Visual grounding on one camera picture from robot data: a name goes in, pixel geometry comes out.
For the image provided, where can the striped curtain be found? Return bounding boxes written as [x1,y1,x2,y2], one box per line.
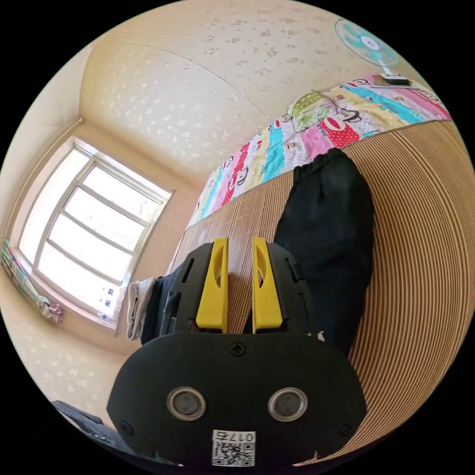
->
[0,238,64,324]

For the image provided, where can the pile of clothes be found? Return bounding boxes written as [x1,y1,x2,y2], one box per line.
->
[126,274,186,346]

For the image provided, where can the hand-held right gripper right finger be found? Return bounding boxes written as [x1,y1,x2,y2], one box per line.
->
[252,237,284,333]

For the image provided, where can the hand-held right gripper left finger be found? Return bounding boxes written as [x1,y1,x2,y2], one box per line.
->
[195,237,229,334]

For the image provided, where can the bed with woven mat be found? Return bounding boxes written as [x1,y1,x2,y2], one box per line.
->
[166,74,475,465]

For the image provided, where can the window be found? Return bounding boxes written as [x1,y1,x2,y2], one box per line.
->
[10,136,175,331]

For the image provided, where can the teal electric fan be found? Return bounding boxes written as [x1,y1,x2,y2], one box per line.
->
[334,18,410,87]

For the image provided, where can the black pants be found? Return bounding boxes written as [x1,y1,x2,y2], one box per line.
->
[274,147,375,358]

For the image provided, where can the green floral pillow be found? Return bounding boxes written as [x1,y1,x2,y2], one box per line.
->
[287,90,339,133]

